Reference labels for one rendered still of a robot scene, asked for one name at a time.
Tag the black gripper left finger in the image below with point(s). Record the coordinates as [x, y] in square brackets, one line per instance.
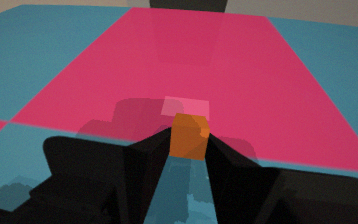
[134, 170]

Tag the orange block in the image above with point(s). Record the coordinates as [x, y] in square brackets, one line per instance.
[189, 136]

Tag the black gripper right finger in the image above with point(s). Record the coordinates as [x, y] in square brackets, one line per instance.
[244, 192]

